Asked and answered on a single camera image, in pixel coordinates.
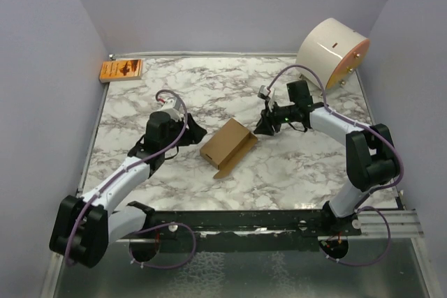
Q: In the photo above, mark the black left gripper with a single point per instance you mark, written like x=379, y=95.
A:
x=195, y=132

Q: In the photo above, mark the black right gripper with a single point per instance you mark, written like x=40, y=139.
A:
x=264, y=126

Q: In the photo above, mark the brown cardboard box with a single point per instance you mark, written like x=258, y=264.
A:
x=227, y=147

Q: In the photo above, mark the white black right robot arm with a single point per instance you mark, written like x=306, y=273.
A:
x=371, y=160

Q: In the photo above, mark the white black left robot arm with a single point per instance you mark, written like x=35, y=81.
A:
x=85, y=226

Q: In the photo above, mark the large white cylindrical roll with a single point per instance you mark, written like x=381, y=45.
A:
x=330, y=52

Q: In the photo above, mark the orange paperback book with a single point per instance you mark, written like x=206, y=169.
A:
x=120, y=70

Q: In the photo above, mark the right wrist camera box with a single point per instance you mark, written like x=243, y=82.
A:
x=268, y=95

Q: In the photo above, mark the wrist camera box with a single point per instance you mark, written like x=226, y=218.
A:
x=172, y=107
x=268, y=95

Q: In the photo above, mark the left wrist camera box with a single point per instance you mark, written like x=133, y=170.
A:
x=172, y=107

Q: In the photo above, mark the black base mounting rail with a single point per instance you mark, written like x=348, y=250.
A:
x=182, y=239

